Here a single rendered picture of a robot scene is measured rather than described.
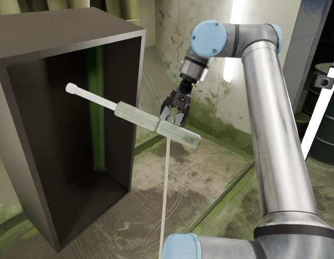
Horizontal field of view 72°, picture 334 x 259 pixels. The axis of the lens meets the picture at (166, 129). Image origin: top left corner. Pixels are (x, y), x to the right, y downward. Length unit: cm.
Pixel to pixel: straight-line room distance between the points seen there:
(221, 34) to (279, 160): 36
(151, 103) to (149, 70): 45
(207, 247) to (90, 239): 185
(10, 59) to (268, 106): 67
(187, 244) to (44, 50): 68
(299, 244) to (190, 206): 193
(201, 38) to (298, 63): 184
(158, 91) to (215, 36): 252
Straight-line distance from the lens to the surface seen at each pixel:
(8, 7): 208
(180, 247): 36
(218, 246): 37
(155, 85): 312
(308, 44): 240
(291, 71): 247
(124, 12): 253
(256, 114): 51
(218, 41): 66
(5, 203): 240
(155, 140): 296
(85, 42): 90
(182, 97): 73
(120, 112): 79
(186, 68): 79
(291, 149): 46
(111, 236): 214
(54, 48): 84
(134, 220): 220
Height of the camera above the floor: 180
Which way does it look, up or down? 32 degrees down
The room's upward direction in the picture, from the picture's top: straight up
